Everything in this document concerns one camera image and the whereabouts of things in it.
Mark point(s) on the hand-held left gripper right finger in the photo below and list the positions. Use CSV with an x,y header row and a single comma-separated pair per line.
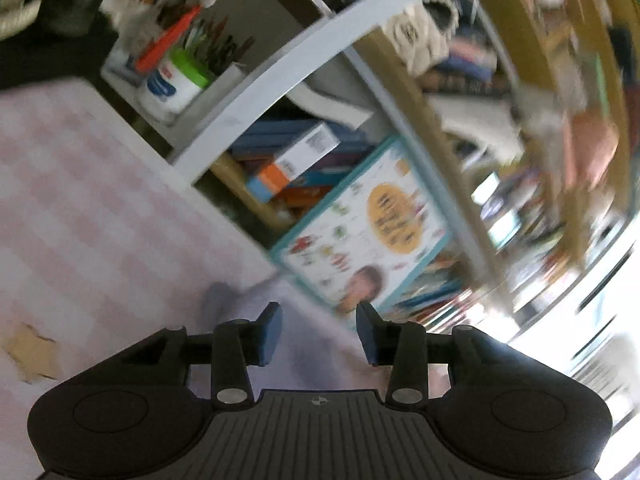
x,y
369,335

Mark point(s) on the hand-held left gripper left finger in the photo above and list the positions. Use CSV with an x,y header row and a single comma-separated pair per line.
x,y
270,332

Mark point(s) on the illustrated children's book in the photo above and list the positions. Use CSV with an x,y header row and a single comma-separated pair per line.
x,y
367,232

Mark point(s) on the white and orange box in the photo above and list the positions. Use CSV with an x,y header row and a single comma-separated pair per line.
x,y
292,160

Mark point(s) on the stack of books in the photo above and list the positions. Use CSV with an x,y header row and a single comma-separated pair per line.
x,y
305,160

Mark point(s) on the pink checkered bed sheet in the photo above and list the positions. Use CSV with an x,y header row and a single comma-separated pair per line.
x,y
95,220

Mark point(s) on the tan star-shaped patch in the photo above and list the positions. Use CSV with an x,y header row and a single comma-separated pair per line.
x,y
33,355

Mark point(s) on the white tub with green lid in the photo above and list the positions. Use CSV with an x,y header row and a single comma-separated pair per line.
x,y
172,85

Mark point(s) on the white and wooden bookshelf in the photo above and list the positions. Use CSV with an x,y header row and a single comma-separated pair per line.
x,y
350,55

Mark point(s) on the bundle of coloured pencils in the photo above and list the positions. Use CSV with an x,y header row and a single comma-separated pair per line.
x,y
210,40

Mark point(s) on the cream knitted cloth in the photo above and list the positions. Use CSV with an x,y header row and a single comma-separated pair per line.
x,y
425,25

